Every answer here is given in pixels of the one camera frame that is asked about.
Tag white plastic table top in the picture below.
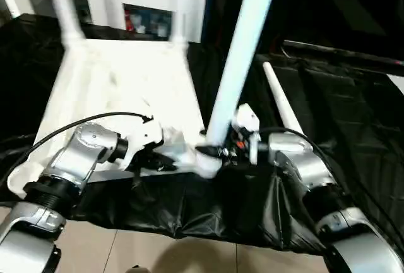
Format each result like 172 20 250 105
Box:
6 36 223 198

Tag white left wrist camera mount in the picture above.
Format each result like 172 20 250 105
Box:
122 118 166 170

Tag black plastic mat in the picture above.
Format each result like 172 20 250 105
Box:
0 14 404 255

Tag small bottles behind glass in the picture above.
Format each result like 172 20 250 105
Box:
125 8 175 39

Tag dark metal rail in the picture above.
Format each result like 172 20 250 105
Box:
281 39 404 66

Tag white plastic table leg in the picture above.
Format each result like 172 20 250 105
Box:
49 0 84 50
174 0 191 50
201 0 282 176
261 61 306 137

